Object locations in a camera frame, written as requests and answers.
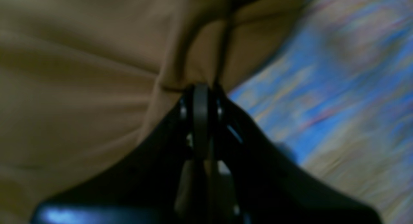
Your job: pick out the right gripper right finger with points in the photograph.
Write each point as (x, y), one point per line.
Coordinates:
(271, 188)

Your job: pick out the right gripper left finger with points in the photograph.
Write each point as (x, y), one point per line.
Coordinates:
(142, 187)

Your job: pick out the brown t-shirt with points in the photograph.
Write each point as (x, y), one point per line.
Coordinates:
(84, 81)

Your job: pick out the patterned tile tablecloth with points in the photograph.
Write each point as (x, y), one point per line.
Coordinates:
(340, 96)

